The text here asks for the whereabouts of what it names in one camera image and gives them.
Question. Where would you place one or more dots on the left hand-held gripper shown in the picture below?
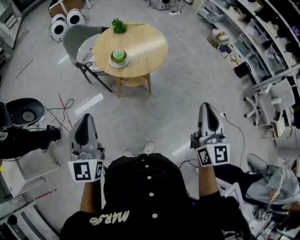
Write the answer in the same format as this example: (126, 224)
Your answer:
(82, 170)

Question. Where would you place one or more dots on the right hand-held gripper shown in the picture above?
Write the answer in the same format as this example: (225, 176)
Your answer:
(220, 154)

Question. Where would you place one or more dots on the white saucer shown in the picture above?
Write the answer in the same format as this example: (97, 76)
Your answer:
(120, 65)

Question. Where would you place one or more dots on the green cup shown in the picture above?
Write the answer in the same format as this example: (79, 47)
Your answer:
(118, 55)

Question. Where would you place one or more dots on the person's left forearm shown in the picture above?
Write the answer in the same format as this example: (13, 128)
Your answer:
(90, 194)

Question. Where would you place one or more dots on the person's right forearm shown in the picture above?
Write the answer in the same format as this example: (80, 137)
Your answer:
(208, 180)

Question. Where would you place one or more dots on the white power strip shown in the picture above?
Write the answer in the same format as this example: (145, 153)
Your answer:
(42, 118)
(174, 13)
(222, 114)

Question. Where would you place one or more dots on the person's white shoe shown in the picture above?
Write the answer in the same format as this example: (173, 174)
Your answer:
(129, 152)
(149, 147)

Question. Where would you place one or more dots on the white side table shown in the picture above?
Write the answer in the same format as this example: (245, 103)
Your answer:
(35, 168)

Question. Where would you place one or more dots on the black round bin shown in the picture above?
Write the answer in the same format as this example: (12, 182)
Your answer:
(242, 70)

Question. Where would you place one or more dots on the person's black shirt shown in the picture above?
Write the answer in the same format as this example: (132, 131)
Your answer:
(131, 187)

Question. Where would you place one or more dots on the white office chair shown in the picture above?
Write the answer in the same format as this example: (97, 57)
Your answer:
(281, 93)

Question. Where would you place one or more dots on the patterned seat cushion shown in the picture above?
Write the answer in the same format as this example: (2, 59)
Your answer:
(90, 61)

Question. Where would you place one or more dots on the white storage rack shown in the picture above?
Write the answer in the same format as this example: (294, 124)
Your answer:
(25, 220)

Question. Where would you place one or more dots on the grey shell chair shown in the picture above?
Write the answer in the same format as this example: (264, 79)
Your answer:
(75, 35)

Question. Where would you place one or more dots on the white storage shelf unit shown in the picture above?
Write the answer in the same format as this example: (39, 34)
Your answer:
(276, 42)

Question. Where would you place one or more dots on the round wooden table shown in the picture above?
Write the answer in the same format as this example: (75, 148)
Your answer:
(140, 47)

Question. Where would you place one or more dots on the green artificial plant sprig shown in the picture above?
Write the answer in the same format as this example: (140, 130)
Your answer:
(119, 26)

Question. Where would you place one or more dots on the cardboard box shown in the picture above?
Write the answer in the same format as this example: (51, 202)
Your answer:
(68, 5)

